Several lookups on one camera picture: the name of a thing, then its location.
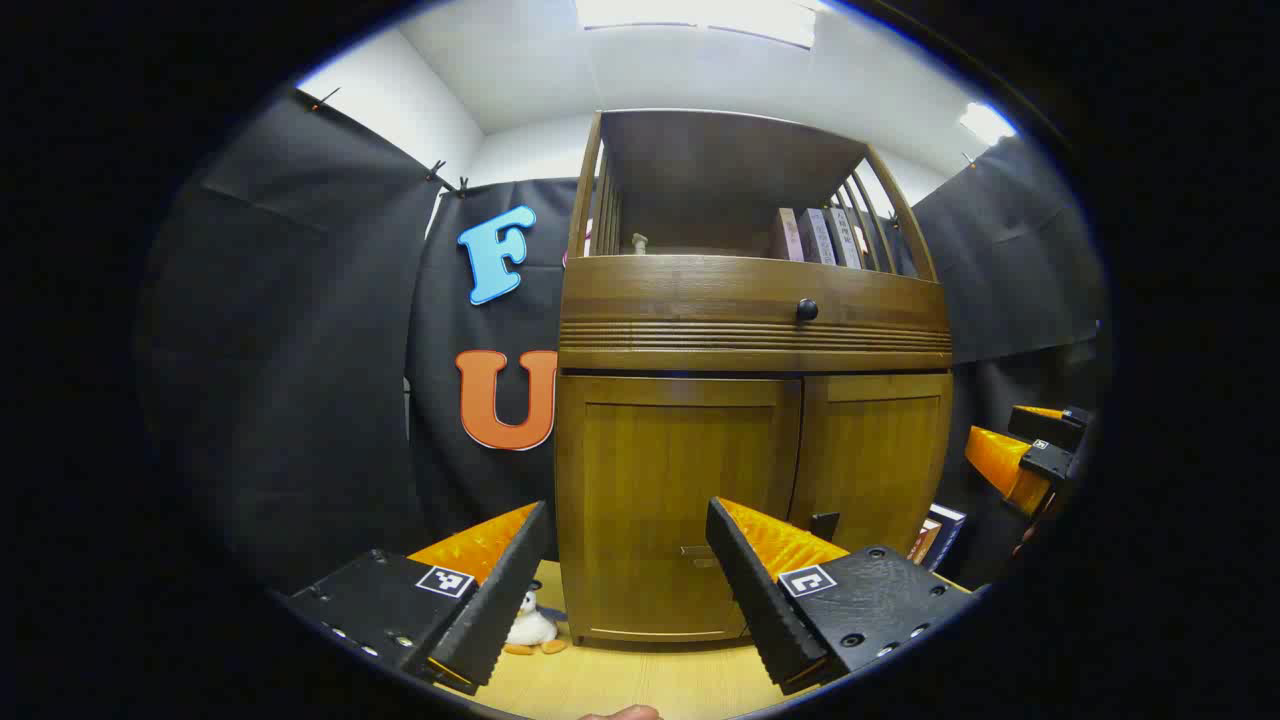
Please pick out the dark blue book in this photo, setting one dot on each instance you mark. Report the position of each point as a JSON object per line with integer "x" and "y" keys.
{"x": 940, "y": 535}

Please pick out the white plush duck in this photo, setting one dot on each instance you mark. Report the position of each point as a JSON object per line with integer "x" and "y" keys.
{"x": 530, "y": 630}

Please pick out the wooden shoe cabinet door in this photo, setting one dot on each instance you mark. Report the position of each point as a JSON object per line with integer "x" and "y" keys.
{"x": 870, "y": 450}
{"x": 650, "y": 470}

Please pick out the black backdrop cloth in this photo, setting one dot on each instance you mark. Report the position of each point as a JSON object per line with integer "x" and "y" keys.
{"x": 280, "y": 350}

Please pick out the wooden ribbed drawer front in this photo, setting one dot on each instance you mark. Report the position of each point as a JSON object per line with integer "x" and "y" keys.
{"x": 680, "y": 300}

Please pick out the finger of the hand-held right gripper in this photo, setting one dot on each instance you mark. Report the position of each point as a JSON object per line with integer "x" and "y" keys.
{"x": 1045, "y": 427}
{"x": 1045, "y": 460}

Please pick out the ceiling light panel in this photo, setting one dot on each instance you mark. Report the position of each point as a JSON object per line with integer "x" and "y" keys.
{"x": 700, "y": 15}
{"x": 987, "y": 123}

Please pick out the wooden double-door shoe cabinet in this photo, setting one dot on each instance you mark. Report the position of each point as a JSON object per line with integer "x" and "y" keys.
{"x": 700, "y": 300}

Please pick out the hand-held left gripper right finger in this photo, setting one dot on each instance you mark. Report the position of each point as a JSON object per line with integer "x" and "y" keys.
{"x": 760, "y": 610}

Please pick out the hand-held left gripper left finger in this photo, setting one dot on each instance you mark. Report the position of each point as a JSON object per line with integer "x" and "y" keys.
{"x": 500, "y": 610}

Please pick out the round black drawer knob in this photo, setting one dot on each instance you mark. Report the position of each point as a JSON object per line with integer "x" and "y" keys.
{"x": 807, "y": 310}

